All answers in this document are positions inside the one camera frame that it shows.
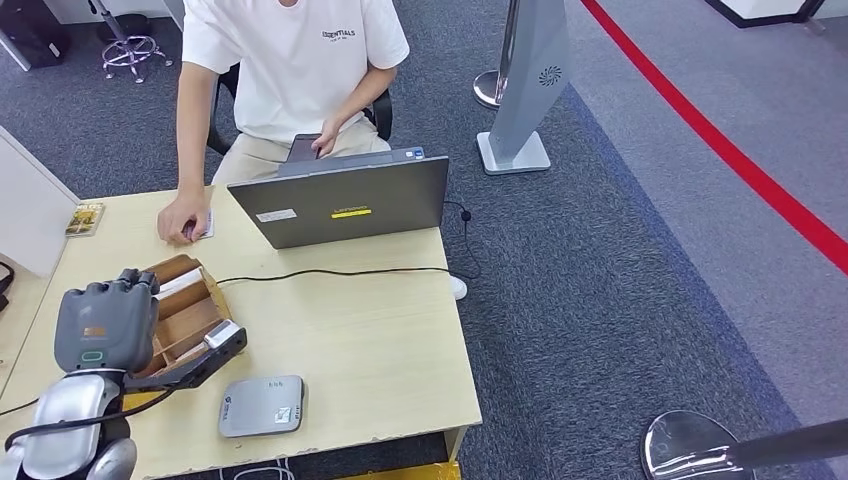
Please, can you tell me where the person's right hand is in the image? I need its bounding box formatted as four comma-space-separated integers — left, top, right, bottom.
156, 187, 213, 248

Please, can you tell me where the person's left hand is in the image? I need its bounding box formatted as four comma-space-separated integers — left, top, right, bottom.
311, 117, 342, 160

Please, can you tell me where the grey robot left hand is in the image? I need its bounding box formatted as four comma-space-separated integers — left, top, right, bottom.
53, 267, 162, 376

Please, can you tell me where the dark smartphone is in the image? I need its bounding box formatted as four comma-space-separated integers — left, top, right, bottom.
285, 133, 324, 164

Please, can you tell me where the white ID card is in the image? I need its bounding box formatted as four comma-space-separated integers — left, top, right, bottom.
187, 208, 216, 241

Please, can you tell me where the white card stack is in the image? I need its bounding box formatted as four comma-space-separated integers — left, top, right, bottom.
156, 267, 204, 301

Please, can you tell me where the person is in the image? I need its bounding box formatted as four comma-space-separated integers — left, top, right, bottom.
156, 0, 411, 248

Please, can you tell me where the wooden card organizer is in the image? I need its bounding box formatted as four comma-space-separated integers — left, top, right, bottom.
129, 254, 232, 380

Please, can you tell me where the grey laptop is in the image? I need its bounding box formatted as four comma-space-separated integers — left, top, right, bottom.
226, 146, 451, 251

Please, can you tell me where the yellow organizer tray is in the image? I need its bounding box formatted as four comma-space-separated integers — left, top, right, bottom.
122, 268, 234, 412

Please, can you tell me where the black bag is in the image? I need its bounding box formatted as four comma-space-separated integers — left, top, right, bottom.
0, 261, 16, 313

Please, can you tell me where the white cabinet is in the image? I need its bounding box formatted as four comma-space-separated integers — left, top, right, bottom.
0, 125, 81, 278

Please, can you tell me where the chrome stool base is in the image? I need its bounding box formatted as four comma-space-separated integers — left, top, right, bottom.
87, 0, 175, 85

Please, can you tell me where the grey sign stand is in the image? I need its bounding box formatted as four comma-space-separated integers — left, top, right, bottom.
476, 0, 572, 177

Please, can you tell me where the black box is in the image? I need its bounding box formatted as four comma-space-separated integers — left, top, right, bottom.
0, 0, 73, 73

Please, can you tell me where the yellow floor tape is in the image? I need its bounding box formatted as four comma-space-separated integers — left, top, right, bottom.
337, 462, 462, 480

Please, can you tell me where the white black-edged platform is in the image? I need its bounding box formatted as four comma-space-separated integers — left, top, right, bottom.
702, 0, 829, 31

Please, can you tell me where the chrome base dark stanchion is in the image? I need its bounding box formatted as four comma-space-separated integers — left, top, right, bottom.
639, 410, 848, 480

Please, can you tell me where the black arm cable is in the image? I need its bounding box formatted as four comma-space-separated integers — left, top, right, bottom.
3, 387, 177, 452

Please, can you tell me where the black table cable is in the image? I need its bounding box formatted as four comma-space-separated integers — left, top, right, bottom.
0, 200, 483, 419

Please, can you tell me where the chrome stanchion post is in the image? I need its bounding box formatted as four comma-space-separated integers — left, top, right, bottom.
472, 0, 521, 111

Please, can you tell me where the white cable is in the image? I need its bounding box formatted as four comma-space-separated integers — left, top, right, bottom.
220, 455, 297, 480

